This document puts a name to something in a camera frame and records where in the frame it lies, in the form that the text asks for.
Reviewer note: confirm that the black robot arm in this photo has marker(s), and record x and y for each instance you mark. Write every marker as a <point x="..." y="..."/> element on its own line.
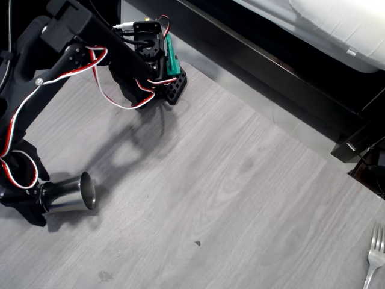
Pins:
<point x="99" y="33"/>

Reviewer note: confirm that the white mattress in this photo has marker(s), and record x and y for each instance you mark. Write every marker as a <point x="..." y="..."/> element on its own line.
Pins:
<point x="331" y="21"/>

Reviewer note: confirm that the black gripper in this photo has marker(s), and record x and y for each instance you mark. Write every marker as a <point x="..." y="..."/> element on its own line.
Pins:
<point x="18" y="201"/>

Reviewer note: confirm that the silver metal fork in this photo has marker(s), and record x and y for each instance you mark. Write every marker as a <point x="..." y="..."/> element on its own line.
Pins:
<point x="374" y="259"/>

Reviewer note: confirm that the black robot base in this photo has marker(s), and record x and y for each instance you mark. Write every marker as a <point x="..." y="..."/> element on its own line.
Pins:
<point x="174" y="88"/>

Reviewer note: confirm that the shiny steel cup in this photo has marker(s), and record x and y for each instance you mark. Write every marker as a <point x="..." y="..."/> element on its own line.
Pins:
<point x="69" y="195"/>

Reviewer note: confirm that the dark wooden bed frame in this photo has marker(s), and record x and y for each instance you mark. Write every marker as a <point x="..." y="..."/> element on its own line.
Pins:
<point x="270" y="60"/>

